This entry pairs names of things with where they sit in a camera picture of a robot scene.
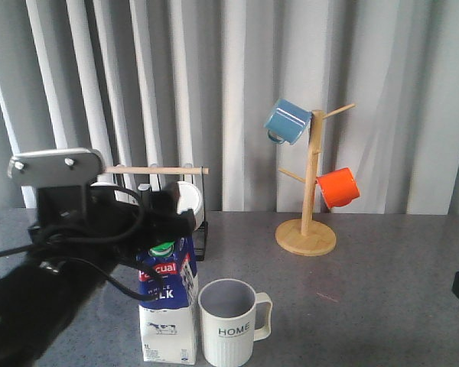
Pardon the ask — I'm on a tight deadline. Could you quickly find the white HOME mug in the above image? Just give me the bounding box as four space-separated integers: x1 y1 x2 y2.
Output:
197 278 273 366

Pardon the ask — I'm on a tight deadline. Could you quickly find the blue white milk carton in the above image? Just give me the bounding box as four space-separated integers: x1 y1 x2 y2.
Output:
137 236 198 365

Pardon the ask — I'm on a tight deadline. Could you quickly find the grey curtain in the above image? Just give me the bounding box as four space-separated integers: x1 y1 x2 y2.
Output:
0 1 459 215

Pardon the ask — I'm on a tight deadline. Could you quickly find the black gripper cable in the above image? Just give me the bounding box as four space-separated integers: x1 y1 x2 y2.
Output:
0 186 156 303

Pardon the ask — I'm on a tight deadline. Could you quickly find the blue enamel mug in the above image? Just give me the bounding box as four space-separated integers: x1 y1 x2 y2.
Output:
264 99 312 145

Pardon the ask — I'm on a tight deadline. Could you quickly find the white smiley mug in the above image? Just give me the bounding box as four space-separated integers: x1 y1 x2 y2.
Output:
90 181 132 203

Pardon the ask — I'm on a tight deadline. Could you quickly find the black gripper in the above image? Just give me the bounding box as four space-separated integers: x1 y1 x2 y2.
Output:
28 182 196 291

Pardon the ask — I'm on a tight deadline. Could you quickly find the orange enamel mug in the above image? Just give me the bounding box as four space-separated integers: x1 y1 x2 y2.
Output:
316 167 360 209

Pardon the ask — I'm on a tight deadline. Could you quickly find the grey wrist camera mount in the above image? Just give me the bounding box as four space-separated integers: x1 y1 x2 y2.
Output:
8 148 105 188

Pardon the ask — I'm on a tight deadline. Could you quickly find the black wire mug rack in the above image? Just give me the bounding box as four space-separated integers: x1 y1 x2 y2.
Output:
104 164 210 261

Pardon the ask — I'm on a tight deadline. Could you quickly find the white ribbed mug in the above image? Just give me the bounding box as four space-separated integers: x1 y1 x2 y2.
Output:
177 181 203 231

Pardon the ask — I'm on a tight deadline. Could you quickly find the wooden mug tree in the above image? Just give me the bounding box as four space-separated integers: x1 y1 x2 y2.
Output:
275 103 356 256

